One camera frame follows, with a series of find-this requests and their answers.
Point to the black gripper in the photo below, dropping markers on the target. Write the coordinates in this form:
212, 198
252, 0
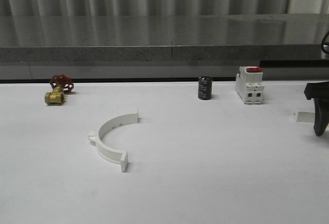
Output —
320, 93

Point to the white half pipe clamp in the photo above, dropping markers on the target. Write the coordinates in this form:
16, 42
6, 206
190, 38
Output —
109, 153
302, 116

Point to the grey stone counter ledge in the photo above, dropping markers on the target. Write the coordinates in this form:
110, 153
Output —
123, 48

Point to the black cylindrical capacitor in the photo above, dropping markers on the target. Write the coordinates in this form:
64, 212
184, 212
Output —
204, 88

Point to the brass valve red handwheel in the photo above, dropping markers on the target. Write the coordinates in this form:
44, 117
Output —
60, 84

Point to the white circuit breaker red switch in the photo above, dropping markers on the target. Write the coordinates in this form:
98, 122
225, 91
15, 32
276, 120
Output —
248, 84

